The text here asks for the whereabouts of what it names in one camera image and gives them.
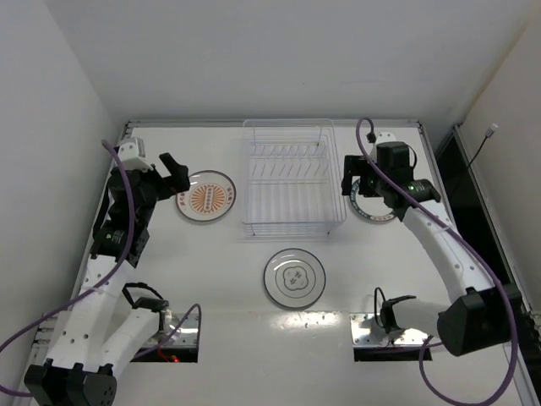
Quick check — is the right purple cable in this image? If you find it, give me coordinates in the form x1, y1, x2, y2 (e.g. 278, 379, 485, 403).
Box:
356, 117, 519, 406

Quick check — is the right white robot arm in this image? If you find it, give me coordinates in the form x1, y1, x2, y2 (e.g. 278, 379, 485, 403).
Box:
342, 141, 522, 356

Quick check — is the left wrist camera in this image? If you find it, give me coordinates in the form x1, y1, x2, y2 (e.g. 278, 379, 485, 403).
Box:
117, 137, 149, 171

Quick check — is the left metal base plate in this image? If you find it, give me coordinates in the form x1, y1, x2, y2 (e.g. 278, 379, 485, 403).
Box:
154, 312, 199, 348

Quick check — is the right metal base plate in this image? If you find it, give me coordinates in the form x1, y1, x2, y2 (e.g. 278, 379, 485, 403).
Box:
349, 313, 428, 349

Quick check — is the dark blue rimmed plate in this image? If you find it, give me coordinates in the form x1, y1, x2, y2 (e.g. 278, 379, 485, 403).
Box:
349, 178, 396, 223

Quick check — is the grey clover pattern plate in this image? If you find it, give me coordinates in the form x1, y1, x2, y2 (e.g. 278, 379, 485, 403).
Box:
263, 248, 327, 310

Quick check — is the white wire dish rack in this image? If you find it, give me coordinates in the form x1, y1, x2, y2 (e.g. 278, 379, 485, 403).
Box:
238, 118, 347, 239

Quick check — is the black wall cable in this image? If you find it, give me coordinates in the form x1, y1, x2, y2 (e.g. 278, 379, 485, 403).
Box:
467, 123, 499, 168

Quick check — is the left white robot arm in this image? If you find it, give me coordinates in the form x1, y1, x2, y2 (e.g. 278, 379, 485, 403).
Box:
25, 151, 189, 405

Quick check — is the metal base plate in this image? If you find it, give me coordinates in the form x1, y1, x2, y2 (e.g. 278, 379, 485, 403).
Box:
154, 312, 199, 348
349, 313, 428, 349

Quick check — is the orange sunburst plate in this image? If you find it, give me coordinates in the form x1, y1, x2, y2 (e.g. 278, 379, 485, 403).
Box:
176, 170, 237, 222

